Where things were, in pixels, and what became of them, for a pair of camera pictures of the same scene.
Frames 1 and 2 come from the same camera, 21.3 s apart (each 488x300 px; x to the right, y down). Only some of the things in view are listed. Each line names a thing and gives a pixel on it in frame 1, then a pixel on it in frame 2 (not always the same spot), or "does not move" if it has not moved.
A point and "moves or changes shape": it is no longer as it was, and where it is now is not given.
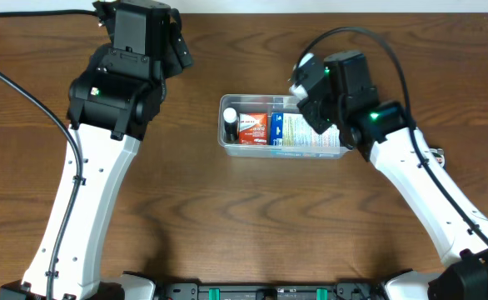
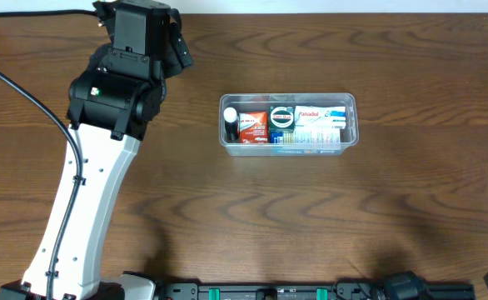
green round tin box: [439, 154] to [281, 117]
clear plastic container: [272, 127] does not move
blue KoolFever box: [291, 135] does not move
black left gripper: [180, 50] does not move
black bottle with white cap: [231, 125] does not move
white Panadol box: [299, 91] moves or changes shape
